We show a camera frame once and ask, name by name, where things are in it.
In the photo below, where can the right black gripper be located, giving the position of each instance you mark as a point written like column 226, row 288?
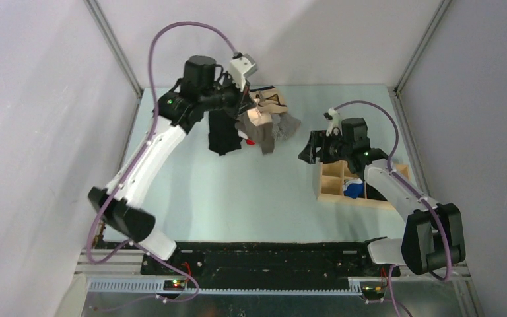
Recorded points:
column 317, row 139

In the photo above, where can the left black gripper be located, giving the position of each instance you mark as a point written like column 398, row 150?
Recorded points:
column 243, row 102

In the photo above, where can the brown boxer briefs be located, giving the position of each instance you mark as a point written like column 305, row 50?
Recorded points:
column 258, row 127

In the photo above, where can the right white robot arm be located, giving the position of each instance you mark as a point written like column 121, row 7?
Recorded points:
column 433, row 235

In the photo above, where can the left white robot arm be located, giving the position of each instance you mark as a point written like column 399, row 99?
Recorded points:
column 118, row 204

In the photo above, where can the beige underwear black trim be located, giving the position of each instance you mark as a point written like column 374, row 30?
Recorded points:
column 269, row 100

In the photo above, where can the grey striped underwear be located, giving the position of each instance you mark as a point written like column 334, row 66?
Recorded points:
column 285, row 126

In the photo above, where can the rolled blue underwear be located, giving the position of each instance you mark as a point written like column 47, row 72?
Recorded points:
column 353, row 188

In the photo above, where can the wooden compartment box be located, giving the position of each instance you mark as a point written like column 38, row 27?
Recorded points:
column 331, row 180

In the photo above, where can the right circuit board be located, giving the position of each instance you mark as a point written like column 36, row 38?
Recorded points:
column 373, row 292

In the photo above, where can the circuit board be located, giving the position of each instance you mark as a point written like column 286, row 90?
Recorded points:
column 174, row 285
column 373, row 292

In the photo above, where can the left circuit board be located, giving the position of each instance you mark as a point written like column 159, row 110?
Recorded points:
column 174, row 285

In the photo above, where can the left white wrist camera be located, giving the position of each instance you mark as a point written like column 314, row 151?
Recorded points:
column 241, row 67

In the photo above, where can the aluminium frame rail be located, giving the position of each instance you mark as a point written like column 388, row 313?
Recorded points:
column 117, row 288

